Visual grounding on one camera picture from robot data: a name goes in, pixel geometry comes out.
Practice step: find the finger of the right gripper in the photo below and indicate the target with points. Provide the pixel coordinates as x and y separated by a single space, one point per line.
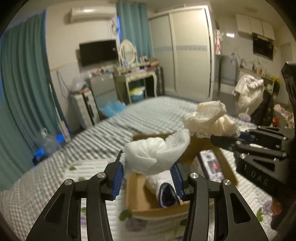
270 137
248 144

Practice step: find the dark grey suitcase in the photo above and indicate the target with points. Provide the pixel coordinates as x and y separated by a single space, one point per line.
160 81

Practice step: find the small grey fridge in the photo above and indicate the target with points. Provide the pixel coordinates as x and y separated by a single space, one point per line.
103 89

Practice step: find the right human hand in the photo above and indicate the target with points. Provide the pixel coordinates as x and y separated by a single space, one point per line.
276 207

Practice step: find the black wall television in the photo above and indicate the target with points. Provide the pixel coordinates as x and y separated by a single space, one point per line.
97 52

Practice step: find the purple drink cup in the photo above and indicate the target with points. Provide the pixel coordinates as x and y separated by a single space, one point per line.
244 117

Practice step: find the blue plastic bag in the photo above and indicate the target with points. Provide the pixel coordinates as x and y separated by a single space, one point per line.
113 108

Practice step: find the white air conditioner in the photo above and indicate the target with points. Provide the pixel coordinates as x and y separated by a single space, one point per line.
90 14

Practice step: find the black range hood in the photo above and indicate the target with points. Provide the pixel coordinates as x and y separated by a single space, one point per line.
263 46

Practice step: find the white upper cabinets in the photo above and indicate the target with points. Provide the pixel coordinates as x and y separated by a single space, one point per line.
248 26

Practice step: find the large teal curtain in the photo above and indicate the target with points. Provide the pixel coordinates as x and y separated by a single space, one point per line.
28 100

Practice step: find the white jacket on chair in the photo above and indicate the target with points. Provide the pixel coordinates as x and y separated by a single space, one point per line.
248 94

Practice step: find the white dressing table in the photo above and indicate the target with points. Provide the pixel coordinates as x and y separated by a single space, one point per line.
122 82

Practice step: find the white floral quilt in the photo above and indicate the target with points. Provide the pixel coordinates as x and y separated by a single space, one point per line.
124 226

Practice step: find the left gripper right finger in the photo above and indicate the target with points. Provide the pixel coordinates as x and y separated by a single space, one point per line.
234 219

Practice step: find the blue waste basket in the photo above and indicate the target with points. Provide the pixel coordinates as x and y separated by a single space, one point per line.
137 94

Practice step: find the narrow teal curtain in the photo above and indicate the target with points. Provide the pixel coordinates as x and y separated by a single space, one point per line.
134 26

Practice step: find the white suitcase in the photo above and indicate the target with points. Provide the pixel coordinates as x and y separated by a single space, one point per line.
85 108

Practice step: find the cream cloth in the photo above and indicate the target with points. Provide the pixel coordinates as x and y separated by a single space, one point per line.
210 118

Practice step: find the oval vanity mirror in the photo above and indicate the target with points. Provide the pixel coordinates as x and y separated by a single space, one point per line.
127 53

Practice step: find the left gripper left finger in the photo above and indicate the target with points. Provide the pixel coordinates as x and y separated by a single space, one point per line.
61 217

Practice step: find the grey washing machine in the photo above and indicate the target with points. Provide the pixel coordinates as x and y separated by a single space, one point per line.
228 70

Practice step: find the white cloth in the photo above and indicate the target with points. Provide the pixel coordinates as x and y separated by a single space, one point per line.
154 155

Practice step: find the brown cardboard box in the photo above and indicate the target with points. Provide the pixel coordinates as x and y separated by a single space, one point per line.
175 175

